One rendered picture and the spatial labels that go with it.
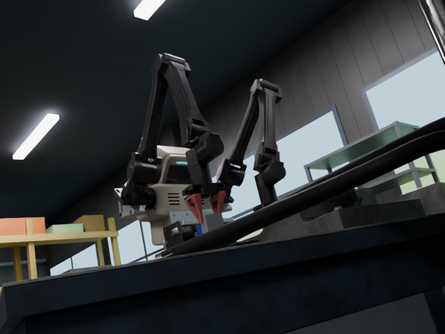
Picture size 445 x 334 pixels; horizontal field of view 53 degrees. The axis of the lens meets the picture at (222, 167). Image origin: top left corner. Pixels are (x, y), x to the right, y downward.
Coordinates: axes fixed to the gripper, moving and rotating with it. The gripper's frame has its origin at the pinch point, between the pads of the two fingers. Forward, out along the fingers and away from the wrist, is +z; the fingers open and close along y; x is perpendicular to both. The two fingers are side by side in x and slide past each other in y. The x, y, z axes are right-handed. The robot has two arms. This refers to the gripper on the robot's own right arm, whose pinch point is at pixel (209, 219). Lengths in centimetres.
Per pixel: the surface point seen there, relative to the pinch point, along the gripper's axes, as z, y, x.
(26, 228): -125, 4, 534
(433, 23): -19, 22, -62
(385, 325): 30, 2, -48
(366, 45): -174, 272, 140
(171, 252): 12.1, -27.5, -37.7
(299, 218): 7.0, 10.3, -23.8
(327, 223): 10.4, 10.4, -32.2
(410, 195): 5, 52, -22
